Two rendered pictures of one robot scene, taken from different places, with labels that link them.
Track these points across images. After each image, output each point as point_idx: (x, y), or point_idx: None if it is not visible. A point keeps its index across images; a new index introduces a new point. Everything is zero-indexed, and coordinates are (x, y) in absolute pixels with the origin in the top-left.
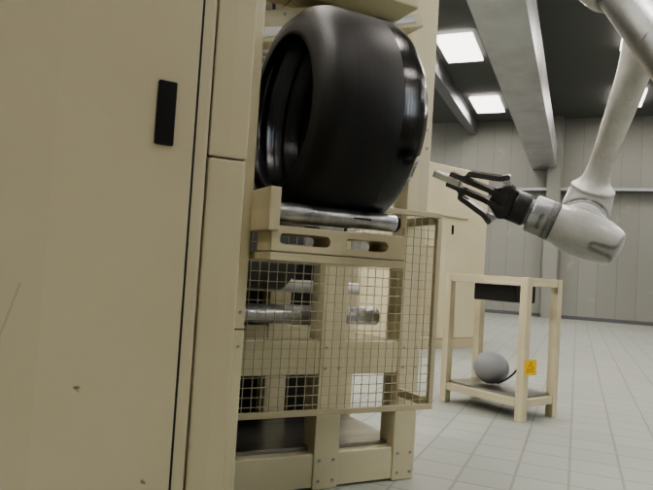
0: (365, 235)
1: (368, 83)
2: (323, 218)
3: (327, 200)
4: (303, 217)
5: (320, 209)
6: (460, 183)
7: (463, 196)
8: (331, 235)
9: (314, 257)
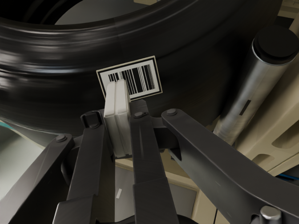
0: (274, 131)
1: (40, 143)
2: (234, 134)
3: (210, 122)
4: (229, 142)
5: (221, 131)
6: (121, 156)
7: (170, 150)
8: (258, 151)
9: (283, 166)
